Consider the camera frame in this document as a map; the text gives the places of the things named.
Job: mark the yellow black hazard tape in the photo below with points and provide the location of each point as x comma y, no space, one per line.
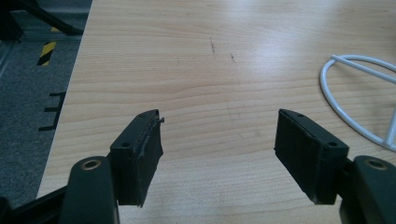
46,53

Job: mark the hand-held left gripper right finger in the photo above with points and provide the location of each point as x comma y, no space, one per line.
308,155

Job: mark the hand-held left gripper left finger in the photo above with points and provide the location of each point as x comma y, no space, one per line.
135,161

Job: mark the black floor tape marks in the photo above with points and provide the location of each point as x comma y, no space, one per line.
55,110

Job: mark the black metal stand leg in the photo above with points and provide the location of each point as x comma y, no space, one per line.
37,15

